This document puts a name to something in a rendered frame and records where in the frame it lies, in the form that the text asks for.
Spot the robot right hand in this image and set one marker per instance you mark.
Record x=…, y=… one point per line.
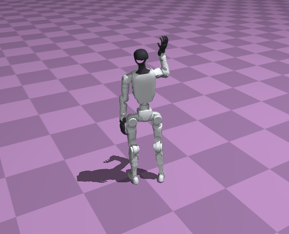
x=163, y=45

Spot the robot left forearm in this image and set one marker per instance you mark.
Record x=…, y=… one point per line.
x=123, y=109

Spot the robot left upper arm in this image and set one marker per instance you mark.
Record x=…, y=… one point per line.
x=126, y=79

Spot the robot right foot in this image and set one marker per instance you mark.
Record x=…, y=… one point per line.
x=161, y=177

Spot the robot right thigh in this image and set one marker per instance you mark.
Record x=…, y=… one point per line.
x=157, y=129

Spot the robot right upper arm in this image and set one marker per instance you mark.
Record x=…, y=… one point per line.
x=160, y=73

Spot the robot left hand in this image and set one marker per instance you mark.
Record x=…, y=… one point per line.
x=122, y=126

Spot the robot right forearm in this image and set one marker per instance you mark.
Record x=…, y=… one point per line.
x=163, y=62

